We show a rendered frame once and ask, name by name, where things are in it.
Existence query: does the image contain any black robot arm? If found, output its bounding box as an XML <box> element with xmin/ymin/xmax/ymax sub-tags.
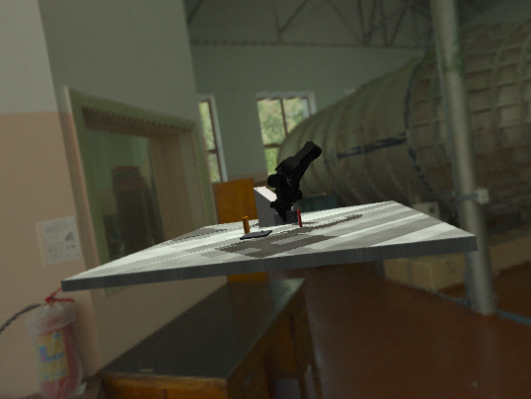
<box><xmin>267</xmin><ymin>141</ymin><xmax>322</xmax><ymax>200</ymax></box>

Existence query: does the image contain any orange cylinder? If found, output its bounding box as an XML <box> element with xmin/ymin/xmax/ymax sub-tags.
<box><xmin>242</xmin><ymin>217</ymin><xmax>250</xmax><ymax>234</ymax></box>

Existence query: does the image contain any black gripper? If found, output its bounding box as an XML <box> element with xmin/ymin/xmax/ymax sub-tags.
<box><xmin>270</xmin><ymin>186</ymin><xmax>297</xmax><ymax>222</ymax></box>

